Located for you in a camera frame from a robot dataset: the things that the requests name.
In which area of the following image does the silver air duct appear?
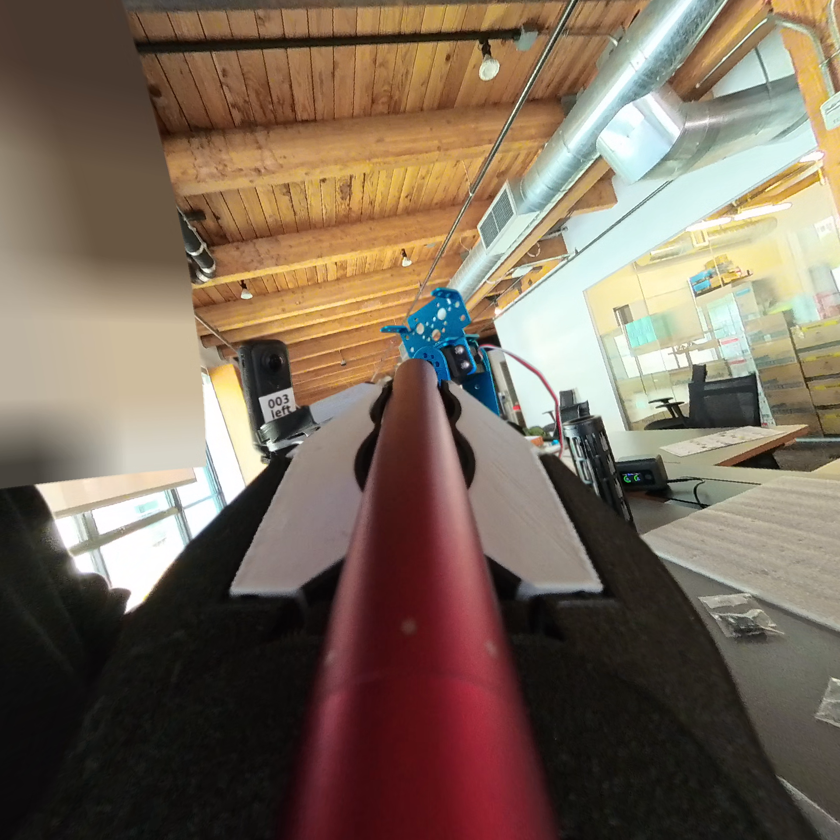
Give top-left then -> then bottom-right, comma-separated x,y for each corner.
446,0 -> 815,298

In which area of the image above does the glass window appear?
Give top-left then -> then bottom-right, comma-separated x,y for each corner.
36,469 -> 228,613

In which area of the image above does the black office chair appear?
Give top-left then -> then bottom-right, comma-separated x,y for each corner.
646,363 -> 761,431

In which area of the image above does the black power bank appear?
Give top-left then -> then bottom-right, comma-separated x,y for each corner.
613,454 -> 672,500

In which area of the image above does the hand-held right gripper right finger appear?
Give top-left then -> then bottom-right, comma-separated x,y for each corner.
443,384 -> 605,600

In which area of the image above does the red metal screwdriver handle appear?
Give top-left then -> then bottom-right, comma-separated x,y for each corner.
282,357 -> 567,840

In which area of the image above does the thin metal ceiling rod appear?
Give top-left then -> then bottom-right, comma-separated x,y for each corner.
410,0 -> 581,309

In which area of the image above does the black light track rail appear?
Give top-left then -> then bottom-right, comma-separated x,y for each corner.
134,25 -> 540,56

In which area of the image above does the stack of cardboard boxes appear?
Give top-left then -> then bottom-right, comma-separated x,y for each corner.
742,315 -> 840,437

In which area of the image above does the black mesh cylinder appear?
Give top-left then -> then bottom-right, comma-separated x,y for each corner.
562,414 -> 636,527

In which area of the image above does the blue toy robot arm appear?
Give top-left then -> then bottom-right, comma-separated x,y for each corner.
381,287 -> 501,421

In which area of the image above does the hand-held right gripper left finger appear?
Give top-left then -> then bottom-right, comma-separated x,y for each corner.
230,382 -> 392,601

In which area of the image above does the pale wood-edged table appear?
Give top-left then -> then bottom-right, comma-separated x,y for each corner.
622,424 -> 810,469

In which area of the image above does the white vent grille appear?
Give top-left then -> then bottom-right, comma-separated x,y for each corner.
477,182 -> 527,254

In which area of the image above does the person's dark clothing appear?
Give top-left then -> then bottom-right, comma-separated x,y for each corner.
0,486 -> 132,840

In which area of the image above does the printed paper sheet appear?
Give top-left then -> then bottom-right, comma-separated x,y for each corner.
659,427 -> 783,458

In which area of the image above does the white foam sheet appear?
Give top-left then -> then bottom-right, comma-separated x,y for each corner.
641,474 -> 840,633

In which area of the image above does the red and white servo wire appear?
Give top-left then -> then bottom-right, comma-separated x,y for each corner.
481,345 -> 564,455

